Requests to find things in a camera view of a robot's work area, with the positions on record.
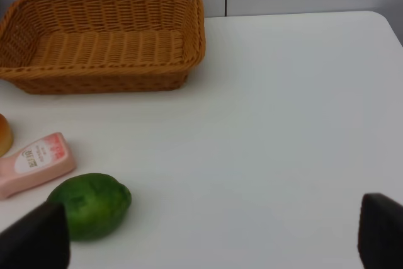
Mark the round bread bun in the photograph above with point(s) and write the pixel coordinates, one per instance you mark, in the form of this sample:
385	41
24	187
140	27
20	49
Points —
6	135

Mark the green lime fruit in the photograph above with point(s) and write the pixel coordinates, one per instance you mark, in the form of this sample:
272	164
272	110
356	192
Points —
95	205

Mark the pink lotion bottle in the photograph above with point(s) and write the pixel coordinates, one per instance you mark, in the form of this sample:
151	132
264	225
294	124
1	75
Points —
42	161

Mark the light brown wicker basket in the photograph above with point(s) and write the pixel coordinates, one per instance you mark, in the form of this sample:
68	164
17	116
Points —
101	46

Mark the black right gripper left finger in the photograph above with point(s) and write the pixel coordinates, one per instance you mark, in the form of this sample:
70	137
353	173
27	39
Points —
38	240

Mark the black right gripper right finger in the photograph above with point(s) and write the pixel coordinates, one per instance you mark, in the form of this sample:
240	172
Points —
380	232

